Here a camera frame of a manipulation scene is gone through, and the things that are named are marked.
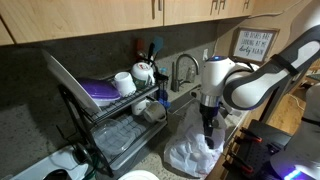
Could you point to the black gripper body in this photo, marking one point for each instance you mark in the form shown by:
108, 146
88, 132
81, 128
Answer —
210, 116

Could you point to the white printed plastic bag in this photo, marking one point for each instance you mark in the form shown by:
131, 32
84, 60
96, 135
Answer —
186, 153

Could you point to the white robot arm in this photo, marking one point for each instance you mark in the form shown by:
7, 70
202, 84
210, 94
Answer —
250, 90

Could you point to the clear plastic food container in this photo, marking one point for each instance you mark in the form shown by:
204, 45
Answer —
111, 136

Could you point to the stainless steel sink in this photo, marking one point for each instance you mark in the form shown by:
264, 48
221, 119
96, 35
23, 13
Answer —
183, 103

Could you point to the red and black clamp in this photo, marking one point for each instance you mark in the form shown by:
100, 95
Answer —
238, 163
251, 136

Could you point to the clear soap dispenser bottle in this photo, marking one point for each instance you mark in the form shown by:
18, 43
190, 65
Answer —
191, 76

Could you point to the metal kitchen faucet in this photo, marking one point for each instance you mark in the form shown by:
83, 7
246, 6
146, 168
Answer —
175, 80

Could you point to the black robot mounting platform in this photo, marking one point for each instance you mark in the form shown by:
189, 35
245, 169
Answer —
263, 140

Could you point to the cream mug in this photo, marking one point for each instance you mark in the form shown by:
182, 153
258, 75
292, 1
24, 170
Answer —
155, 111

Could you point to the black utensil holder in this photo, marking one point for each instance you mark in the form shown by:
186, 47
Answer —
161, 83

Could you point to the grey dish rack drip tray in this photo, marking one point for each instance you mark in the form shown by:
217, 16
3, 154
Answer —
146, 143

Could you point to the blue dish soap bottle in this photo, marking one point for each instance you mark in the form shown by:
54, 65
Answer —
163, 70

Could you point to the small white mug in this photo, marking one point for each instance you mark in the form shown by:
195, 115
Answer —
138, 106

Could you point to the small white plate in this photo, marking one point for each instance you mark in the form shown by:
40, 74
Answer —
138, 175

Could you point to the white mug with red print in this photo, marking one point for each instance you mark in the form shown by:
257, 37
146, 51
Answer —
141, 73

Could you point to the framed text sign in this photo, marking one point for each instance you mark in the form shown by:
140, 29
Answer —
253, 45

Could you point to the black kitchen utensil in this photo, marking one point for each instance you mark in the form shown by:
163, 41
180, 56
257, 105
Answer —
151, 51

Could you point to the blue spatula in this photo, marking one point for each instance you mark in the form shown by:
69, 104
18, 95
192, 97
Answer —
158, 43

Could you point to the plain white mug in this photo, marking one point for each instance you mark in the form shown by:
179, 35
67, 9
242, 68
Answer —
125, 83

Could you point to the red kitchen utensil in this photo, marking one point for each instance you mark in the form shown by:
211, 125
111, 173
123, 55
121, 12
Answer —
140, 45

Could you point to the purple plastic bowl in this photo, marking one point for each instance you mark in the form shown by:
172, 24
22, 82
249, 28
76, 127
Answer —
98, 89

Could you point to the black round object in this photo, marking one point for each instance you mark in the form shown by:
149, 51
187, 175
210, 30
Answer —
56, 175

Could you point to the white appliance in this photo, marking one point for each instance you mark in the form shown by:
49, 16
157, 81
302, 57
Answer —
50, 160

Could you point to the white wall outlet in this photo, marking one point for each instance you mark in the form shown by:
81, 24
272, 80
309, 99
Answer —
205, 55

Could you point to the wooden wall cabinet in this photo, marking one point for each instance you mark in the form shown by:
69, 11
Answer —
83, 16

